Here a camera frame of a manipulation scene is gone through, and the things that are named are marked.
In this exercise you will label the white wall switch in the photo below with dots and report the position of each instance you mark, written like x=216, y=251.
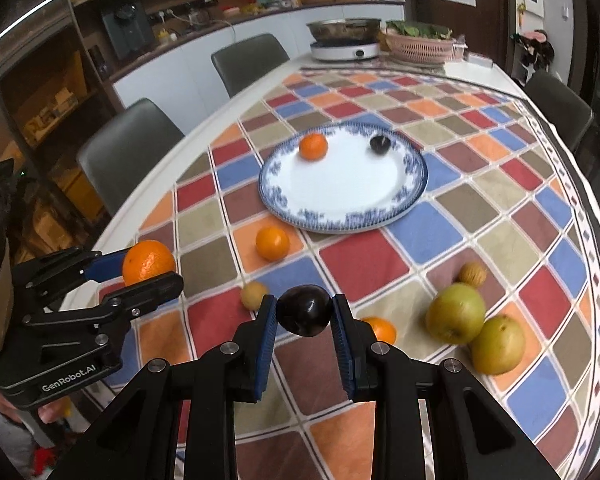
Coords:
x=566, y=11

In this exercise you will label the white lower cabinet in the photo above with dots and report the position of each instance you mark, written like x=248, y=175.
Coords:
x=190, y=67

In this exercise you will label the dark plum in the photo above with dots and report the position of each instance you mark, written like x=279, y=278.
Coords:
x=381, y=144
x=304, y=317

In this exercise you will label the orange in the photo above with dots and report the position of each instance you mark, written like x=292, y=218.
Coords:
x=147, y=260
x=384, y=330
x=272, y=243
x=313, y=146

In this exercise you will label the black countertop appliance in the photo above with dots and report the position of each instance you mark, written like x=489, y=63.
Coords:
x=125, y=27

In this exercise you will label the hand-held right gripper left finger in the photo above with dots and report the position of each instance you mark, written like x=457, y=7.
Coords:
x=262, y=345

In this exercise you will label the person's left hand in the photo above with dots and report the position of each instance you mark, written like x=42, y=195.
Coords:
x=50, y=414

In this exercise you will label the blue rimmed white plate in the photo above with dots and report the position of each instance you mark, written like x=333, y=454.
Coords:
x=345, y=190

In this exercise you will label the pink plastic basket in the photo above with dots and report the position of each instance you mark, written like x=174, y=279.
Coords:
x=417, y=51

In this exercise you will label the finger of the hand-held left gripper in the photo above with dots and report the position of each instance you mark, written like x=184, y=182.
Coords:
x=150, y=290
x=105, y=266

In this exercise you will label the grey dining chair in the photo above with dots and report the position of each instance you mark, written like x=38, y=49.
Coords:
x=250, y=60
x=130, y=155
x=560, y=105

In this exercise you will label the yellow green pear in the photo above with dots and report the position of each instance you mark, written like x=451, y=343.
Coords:
x=497, y=345

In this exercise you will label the white wall intercom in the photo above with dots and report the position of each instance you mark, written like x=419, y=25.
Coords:
x=532, y=2

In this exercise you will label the brown door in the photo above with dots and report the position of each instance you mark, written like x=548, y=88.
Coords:
x=485, y=25

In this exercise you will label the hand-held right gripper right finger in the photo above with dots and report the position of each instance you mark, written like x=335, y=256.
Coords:
x=342, y=350

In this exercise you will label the green leafy vegetables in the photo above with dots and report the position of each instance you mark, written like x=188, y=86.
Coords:
x=415, y=29

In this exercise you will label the small tan fruit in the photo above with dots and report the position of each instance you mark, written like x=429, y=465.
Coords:
x=252, y=295
x=473, y=275

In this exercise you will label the yellow bottle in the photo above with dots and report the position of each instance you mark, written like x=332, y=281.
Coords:
x=164, y=36

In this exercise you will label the grey clothing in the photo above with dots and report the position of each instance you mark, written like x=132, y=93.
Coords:
x=5, y=430

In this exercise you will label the colourful checked tablecloth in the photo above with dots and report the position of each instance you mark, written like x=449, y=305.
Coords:
x=365, y=260

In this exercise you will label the steel pan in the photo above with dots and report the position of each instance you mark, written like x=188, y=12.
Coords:
x=344, y=30

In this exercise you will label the white induction cooker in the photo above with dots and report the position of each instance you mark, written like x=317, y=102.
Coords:
x=345, y=52

